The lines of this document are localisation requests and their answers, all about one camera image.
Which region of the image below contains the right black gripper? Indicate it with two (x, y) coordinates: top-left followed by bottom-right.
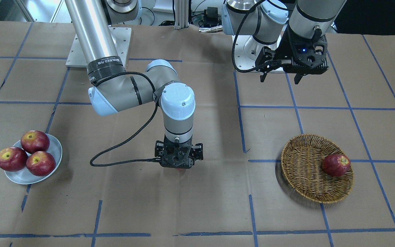
(155, 136), (203, 168)

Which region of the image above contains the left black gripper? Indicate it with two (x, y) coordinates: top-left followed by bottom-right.
(255, 25), (329, 85)

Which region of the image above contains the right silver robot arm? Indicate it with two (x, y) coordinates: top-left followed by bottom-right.
(65, 0), (203, 169)

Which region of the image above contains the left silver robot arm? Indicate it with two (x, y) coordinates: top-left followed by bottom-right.
(222, 0), (346, 84)

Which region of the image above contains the woven wicker basket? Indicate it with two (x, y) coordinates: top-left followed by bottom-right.
(280, 133), (354, 204)

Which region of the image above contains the dark red basket apple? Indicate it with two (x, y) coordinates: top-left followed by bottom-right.
(322, 154), (351, 177)

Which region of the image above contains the red plate apple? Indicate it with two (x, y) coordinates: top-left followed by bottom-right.
(0, 146), (28, 172)
(20, 131), (50, 154)
(26, 151), (56, 176)

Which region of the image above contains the red plate apple back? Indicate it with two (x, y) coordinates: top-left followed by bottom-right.
(20, 131), (50, 154)

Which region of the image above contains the light blue plate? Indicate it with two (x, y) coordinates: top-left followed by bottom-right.
(5, 133), (62, 185)

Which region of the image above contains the red plate apple front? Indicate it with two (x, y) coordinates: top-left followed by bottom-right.
(0, 146), (28, 172)

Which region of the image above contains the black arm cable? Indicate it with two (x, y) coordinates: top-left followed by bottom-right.
(90, 71), (160, 167)

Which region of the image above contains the aluminium frame post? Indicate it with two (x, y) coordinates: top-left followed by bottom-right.
(173, 0), (190, 30)

